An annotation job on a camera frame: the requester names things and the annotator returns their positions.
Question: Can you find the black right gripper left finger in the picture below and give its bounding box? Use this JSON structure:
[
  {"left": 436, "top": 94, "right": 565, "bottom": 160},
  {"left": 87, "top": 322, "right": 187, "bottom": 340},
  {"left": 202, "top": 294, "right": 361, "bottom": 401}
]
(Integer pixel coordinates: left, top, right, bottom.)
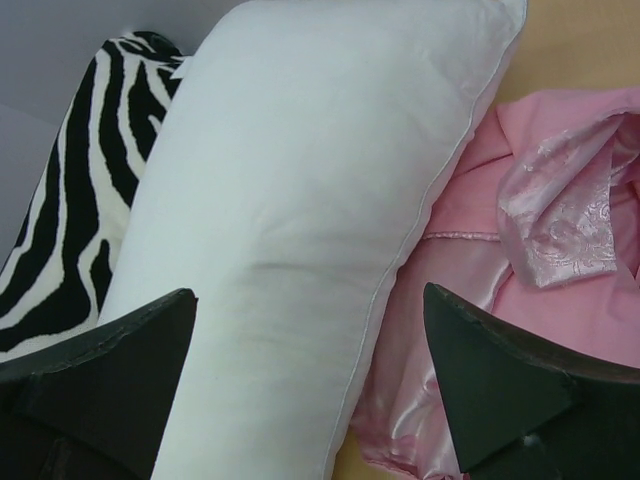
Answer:
[{"left": 1, "top": 289, "right": 197, "bottom": 479}]

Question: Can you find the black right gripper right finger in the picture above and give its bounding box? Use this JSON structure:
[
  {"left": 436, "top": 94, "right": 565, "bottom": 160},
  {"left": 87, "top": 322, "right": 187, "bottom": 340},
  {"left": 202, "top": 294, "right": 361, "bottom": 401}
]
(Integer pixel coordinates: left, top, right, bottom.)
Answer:
[{"left": 424, "top": 283, "right": 639, "bottom": 479}]

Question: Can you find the pink satin pillowcase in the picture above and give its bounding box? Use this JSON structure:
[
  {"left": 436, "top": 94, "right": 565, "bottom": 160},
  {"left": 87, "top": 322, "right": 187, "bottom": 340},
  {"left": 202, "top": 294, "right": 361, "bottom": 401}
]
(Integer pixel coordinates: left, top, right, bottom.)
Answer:
[{"left": 351, "top": 87, "right": 639, "bottom": 479}]

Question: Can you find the white pillow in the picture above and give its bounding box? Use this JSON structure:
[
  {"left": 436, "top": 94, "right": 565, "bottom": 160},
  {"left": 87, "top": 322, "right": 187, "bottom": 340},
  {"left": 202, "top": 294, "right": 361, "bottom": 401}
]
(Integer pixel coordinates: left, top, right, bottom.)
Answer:
[{"left": 101, "top": 1, "right": 527, "bottom": 479}]

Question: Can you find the zebra striped pillow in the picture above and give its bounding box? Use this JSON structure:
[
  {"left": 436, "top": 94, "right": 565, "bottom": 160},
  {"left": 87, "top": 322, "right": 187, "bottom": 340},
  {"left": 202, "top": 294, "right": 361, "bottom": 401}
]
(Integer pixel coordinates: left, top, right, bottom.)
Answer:
[{"left": 1, "top": 31, "right": 184, "bottom": 361}]

